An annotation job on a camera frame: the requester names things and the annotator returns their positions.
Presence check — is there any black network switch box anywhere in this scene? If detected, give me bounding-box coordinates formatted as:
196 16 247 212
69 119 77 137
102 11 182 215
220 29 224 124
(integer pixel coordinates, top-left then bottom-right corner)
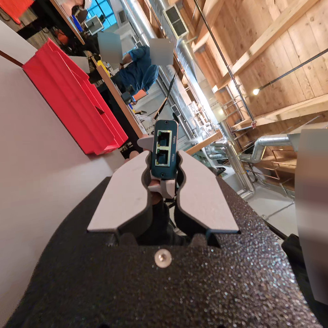
150 120 179 180

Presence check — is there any small desktop monitor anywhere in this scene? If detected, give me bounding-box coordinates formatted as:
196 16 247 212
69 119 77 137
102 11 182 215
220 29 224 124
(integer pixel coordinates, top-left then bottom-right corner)
84 15 105 35

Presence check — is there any white wall vent unit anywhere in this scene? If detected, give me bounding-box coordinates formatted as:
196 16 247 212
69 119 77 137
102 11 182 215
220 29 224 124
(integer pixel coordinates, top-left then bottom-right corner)
162 4 189 39

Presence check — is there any person's right hand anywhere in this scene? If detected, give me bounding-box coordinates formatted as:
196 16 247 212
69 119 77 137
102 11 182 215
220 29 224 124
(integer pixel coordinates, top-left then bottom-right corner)
129 151 162 206

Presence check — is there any wood-edged office table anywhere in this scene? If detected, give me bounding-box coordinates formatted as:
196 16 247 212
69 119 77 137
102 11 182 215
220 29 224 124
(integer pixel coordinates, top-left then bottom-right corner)
88 55 144 139
50 0 85 46

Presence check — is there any orange traffic cone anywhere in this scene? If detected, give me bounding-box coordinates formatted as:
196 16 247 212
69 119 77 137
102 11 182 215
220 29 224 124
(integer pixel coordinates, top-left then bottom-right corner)
0 0 35 24

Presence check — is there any red plastic bin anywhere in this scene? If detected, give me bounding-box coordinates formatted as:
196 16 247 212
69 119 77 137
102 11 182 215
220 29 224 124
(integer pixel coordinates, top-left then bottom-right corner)
22 38 128 156

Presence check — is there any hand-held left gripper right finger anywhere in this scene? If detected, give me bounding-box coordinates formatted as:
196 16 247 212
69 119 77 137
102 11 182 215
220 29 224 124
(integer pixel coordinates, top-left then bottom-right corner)
175 150 241 245

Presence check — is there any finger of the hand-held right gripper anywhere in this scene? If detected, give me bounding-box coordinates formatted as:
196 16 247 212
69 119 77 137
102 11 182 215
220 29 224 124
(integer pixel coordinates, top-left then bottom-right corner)
148 179 176 199
136 136 155 151

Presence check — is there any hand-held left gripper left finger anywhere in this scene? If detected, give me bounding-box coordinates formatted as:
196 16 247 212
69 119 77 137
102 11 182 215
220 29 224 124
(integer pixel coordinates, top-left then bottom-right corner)
87 151 154 238

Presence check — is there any silver ventilation duct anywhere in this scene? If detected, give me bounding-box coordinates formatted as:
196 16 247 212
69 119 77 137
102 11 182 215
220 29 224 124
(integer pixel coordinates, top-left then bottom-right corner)
206 134 295 196

